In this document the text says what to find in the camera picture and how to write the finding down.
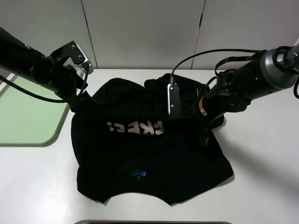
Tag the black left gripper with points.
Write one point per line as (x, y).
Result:
(62, 80)

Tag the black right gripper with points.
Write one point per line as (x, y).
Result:
(220, 99)

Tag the black short sleeve t-shirt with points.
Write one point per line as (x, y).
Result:
(125, 142)

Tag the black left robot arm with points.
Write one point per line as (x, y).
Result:
(18, 59)

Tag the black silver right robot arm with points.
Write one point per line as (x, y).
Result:
(265, 73)

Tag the light green plastic tray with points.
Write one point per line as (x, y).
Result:
(28, 122)

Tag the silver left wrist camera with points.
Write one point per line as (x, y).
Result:
(75, 53)

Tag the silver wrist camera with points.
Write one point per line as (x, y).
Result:
(75, 53)
(174, 101)

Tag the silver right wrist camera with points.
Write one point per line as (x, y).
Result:
(174, 101)

